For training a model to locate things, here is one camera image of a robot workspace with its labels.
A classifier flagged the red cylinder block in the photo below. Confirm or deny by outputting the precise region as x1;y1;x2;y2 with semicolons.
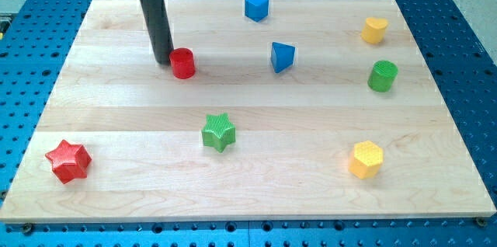
169;47;196;79

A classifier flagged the green star block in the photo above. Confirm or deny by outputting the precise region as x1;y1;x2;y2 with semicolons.
201;113;236;153

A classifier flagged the blue triangular prism block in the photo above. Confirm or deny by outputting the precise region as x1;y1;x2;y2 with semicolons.
270;42;296;74

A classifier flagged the light wooden board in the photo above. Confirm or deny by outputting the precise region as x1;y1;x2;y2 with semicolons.
1;0;495;223

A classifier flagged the blue cube block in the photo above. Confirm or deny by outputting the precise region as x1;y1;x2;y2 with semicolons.
244;0;269;23

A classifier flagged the yellow hexagon block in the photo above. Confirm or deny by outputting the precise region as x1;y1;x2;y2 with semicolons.
348;141;384;179

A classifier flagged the green cylinder block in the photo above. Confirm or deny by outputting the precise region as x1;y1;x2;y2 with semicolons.
367;60;398;92

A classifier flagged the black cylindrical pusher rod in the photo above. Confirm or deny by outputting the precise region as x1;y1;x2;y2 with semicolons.
140;0;174;65

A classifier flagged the yellow heart block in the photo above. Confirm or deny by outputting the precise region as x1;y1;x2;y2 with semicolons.
360;17;389;44

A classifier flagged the red star block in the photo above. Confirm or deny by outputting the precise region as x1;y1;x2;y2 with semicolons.
45;140;92;184

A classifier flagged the left board clamp screw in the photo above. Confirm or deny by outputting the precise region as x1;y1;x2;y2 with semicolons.
20;223;33;235

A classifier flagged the board clamp screw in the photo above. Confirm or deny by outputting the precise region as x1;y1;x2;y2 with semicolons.
20;223;33;235
474;217;488;228

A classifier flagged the right board clamp screw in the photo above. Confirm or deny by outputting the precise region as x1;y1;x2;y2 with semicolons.
474;217;488;228

